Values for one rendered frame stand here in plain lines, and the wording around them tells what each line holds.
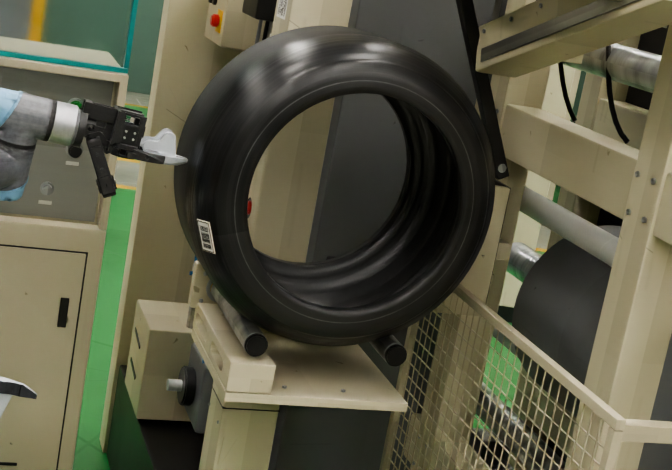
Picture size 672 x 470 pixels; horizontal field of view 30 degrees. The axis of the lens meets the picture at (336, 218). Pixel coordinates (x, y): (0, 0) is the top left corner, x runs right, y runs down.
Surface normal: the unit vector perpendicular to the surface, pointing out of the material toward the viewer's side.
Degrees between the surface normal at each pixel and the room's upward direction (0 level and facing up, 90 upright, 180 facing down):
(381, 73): 79
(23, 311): 90
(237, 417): 90
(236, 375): 90
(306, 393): 0
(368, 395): 0
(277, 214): 90
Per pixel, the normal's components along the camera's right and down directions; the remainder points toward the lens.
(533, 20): -0.94, -0.11
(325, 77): 0.23, 0.08
